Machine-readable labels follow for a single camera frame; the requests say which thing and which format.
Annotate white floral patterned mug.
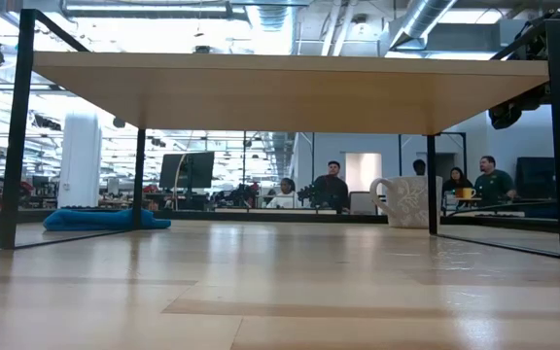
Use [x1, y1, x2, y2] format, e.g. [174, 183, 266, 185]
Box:
[369, 175, 444, 229]

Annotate black aluminium table frame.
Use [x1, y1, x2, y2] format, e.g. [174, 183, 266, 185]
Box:
[0, 206, 560, 235]

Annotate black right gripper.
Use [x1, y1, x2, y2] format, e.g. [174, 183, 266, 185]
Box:
[488, 101, 523, 130]

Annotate black background computer monitor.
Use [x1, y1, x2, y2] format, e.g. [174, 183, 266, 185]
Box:
[158, 151, 216, 191]

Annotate grey office chair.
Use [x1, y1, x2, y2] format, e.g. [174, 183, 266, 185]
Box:
[348, 191, 378, 215]

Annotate blue cloth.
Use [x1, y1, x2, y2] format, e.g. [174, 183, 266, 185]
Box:
[43, 208, 172, 232]

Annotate white round pillar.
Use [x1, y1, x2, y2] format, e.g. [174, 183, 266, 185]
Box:
[57, 111, 103, 209]

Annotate wooden shelf with black legs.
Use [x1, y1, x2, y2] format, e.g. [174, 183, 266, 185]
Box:
[0, 8, 560, 259]

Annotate large black screen panel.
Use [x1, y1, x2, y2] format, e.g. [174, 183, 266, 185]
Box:
[515, 156, 560, 200]

